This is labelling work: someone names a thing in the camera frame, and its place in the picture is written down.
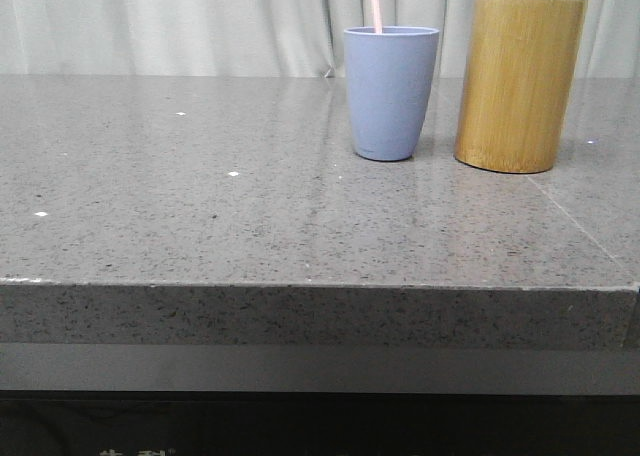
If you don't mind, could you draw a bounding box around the blue plastic cup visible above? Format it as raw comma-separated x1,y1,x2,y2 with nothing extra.
343,26,440,162

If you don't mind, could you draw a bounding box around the pink chopstick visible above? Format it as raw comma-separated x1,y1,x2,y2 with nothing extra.
370,0,383,34

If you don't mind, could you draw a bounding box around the white curtain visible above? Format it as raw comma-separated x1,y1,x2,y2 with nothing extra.
1,0,639,78

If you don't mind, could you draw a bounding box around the bamboo cylinder holder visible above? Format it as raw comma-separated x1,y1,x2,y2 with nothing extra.
454,0,588,174

